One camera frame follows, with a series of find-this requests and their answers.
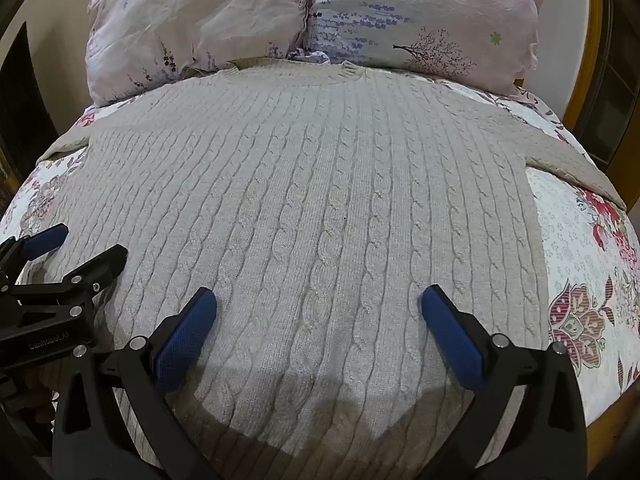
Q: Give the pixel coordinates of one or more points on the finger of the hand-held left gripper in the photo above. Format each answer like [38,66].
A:
[44,241]
[97,266]

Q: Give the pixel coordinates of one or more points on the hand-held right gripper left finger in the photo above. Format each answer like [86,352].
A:
[182,340]

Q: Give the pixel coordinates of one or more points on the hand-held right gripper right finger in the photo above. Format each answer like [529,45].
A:
[452,337]

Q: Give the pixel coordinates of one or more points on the person's left hand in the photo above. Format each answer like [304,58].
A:
[36,402]

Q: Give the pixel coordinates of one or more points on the dark wooden furniture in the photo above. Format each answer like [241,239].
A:
[25,120]

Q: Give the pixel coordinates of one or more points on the floral bed sheet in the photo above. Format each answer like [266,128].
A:
[575,270]

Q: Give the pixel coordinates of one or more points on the pink floral pillow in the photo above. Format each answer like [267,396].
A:
[200,20]

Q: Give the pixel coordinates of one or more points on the pink pillow with tree print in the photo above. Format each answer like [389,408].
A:
[425,15]

